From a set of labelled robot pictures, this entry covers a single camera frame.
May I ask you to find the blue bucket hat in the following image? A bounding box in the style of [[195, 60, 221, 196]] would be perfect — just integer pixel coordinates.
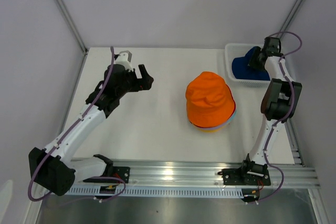
[[232, 46, 270, 81]]

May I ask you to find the teal bucket hat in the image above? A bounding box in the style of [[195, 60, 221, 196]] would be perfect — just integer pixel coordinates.
[[199, 110, 238, 132]]

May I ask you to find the orange bucket hat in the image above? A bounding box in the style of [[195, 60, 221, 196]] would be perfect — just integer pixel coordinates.
[[185, 71, 236, 129]]

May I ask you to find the red bucket hat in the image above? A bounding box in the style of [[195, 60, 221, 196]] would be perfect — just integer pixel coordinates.
[[186, 87, 236, 128]]

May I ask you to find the lavender bucket hat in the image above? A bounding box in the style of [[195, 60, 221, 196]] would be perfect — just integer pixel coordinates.
[[191, 108, 237, 131]]

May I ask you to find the yellow bucket hat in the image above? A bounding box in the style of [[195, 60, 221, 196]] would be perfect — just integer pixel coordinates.
[[198, 126, 223, 133]]

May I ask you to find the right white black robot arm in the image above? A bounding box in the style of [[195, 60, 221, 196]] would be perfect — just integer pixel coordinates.
[[239, 36, 302, 185]]

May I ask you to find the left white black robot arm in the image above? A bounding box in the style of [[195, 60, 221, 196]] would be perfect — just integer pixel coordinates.
[[28, 63, 154, 196]]

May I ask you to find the white plastic basket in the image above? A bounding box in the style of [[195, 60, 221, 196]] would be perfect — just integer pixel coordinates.
[[224, 43, 270, 88]]

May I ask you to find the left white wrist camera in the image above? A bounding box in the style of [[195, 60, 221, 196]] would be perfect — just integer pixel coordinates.
[[114, 50, 133, 71]]

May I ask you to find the aluminium mounting rail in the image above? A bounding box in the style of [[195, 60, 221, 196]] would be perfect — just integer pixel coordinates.
[[113, 160, 321, 189]]

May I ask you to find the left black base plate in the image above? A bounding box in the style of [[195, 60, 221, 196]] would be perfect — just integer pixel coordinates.
[[83, 166, 131, 184]]

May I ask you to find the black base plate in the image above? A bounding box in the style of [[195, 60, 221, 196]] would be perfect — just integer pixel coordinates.
[[217, 168, 271, 186], [83, 166, 131, 184]]

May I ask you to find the right aluminium corner post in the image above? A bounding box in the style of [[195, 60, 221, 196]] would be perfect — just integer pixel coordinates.
[[278, 0, 306, 31]]

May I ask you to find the aluminium corner post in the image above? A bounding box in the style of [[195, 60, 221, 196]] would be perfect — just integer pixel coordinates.
[[54, 0, 88, 55], [278, 0, 306, 31]]

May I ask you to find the white slotted cable duct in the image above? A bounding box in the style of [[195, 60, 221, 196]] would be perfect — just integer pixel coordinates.
[[66, 185, 243, 199]]

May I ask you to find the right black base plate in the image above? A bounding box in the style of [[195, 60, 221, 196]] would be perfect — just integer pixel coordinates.
[[217, 168, 271, 186]]

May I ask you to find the left aluminium corner post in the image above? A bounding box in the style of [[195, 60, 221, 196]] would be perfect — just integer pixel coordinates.
[[54, 0, 88, 55]]

